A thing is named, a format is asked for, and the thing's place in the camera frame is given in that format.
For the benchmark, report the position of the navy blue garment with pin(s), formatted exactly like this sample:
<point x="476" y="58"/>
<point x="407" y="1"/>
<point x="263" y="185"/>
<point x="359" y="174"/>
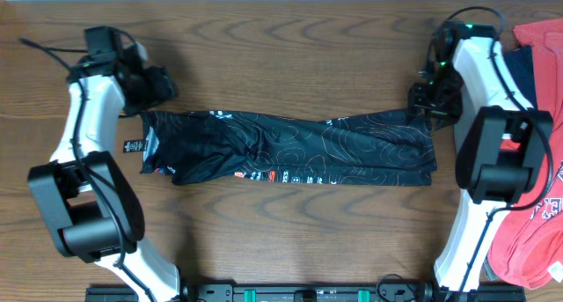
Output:
<point x="520" y="65"/>

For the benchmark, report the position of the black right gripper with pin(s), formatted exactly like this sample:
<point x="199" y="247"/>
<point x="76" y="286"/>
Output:
<point x="449" y="115"/>

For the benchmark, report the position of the red t-shirt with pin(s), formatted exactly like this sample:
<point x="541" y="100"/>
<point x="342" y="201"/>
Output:
<point x="527" y="249"/>

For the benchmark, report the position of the black orange-patterned jersey shirt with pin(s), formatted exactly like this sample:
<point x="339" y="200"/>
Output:
<point x="392" y="148"/>

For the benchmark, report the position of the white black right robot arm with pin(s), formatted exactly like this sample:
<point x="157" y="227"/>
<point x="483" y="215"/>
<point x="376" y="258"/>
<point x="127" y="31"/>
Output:
<point x="501" y="142"/>

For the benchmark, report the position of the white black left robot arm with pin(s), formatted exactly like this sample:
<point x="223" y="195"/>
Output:
<point x="90" y="210"/>

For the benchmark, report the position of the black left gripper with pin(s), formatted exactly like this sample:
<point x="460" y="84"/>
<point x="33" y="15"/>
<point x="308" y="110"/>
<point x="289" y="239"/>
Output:
<point x="163" y="83"/>

